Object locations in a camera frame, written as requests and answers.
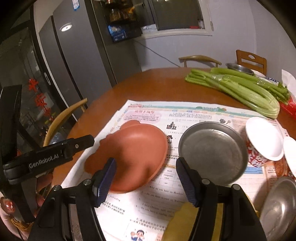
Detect celery bunch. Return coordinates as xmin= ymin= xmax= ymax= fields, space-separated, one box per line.
xmin=210 ymin=67 xmax=290 ymax=104
xmin=185 ymin=69 xmax=280 ymax=119

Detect shallow steel plate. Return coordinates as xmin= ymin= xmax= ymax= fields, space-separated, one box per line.
xmin=178 ymin=121 xmax=248 ymax=186

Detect white blue ceramic bowl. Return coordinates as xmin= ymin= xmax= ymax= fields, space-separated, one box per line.
xmin=260 ymin=77 xmax=279 ymax=86

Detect large steel bowl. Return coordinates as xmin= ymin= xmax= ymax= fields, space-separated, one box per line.
xmin=259 ymin=177 xmax=295 ymax=240

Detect newspaper mat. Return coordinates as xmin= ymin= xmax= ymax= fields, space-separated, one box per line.
xmin=62 ymin=100 xmax=288 ymax=240

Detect orange plastic plate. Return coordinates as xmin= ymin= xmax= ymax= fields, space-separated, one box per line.
xmin=84 ymin=120 xmax=168 ymax=193

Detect wooden slat back chair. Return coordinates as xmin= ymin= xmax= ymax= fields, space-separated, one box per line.
xmin=236 ymin=50 xmax=267 ymax=75

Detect grey refrigerator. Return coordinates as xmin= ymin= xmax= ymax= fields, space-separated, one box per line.
xmin=38 ymin=0 xmax=142 ymax=121

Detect celery bunch rear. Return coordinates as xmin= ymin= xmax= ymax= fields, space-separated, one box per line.
xmin=210 ymin=67 xmax=290 ymax=104

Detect instant noodle cup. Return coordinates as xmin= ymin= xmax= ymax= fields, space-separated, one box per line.
xmin=245 ymin=117 xmax=284 ymax=167
xmin=274 ymin=137 xmax=296 ymax=180

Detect window with white frame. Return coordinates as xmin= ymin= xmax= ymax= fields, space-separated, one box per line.
xmin=132 ymin=0 xmax=214 ymax=39

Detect blue box on shelf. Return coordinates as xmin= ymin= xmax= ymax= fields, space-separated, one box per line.
xmin=108 ymin=25 xmax=127 ymax=43

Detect red tissue box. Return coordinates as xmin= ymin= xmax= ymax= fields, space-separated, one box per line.
xmin=280 ymin=97 xmax=296 ymax=121

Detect left hand red nails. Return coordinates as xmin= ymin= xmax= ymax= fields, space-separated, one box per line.
xmin=1 ymin=174 xmax=53 ymax=240

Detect yellow shell shaped plate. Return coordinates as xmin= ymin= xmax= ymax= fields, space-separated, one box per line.
xmin=162 ymin=202 xmax=224 ymax=240

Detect curved wooden chair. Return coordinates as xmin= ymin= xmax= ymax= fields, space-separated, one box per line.
xmin=43 ymin=98 xmax=88 ymax=147
xmin=179 ymin=55 xmax=222 ymax=67

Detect curved wooden chair far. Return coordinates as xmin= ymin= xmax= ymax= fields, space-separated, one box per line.
xmin=179 ymin=55 xmax=222 ymax=67

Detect curved wooden chair left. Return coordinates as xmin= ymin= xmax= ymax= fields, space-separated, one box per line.
xmin=43 ymin=98 xmax=88 ymax=147

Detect black power cable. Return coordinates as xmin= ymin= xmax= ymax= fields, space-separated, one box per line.
xmin=134 ymin=39 xmax=181 ymax=68

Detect celery bunch front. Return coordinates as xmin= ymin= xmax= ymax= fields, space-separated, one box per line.
xmin=185 ymin=69 xmax=280 ymax=119

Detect small steel bowl far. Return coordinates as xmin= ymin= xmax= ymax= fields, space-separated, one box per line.
xmin=226 ymin=63 xmax=254 ymax=76

